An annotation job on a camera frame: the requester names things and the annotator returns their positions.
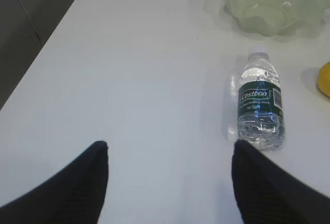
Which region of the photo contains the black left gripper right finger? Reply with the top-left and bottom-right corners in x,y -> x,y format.
231,140 -> 329,223

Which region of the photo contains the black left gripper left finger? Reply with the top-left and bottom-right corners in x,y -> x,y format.
1,141 -> 108,223

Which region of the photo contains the pale green wavy glass plate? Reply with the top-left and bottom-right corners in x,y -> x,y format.
222,0 -> 329,36

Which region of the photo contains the yellow pear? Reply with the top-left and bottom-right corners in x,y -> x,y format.
317,62 -> 330,97

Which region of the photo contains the clear water bottle green label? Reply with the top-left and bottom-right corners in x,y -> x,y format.
237,46 -> 285,151

